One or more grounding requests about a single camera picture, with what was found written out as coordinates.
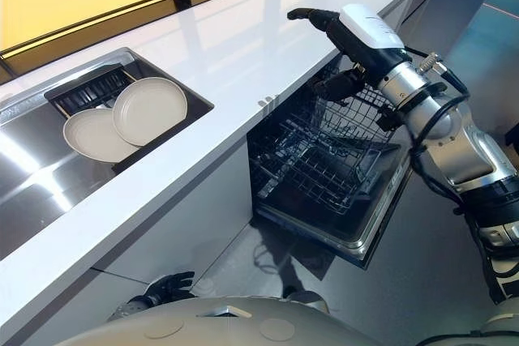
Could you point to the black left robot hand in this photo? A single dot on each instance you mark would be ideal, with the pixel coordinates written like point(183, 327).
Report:
point(172, 284)

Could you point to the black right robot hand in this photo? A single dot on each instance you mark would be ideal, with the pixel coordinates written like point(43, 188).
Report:
point(357, 44)

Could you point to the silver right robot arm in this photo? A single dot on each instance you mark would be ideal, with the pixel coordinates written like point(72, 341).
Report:
point(454, 135)

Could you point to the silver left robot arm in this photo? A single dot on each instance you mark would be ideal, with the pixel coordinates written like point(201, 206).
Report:
point(130, 308)

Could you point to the built-in dishwasher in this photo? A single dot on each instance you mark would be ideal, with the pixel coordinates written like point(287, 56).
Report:
point(320, 155)

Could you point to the open dishwasher door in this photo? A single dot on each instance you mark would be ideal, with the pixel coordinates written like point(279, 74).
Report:
point(344, 220)

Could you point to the grey robot torso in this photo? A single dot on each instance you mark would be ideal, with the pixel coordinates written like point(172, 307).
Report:
point(211, 322)

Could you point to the round beige plate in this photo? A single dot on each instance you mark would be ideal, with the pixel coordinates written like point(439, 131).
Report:
point(151, 111)
point(91, 137)

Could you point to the stainless steel sink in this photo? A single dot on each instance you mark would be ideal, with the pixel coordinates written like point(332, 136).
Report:
point(52, 147)

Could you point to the black dish drying rack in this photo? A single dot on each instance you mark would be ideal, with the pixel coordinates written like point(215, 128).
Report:
point(97, 96)

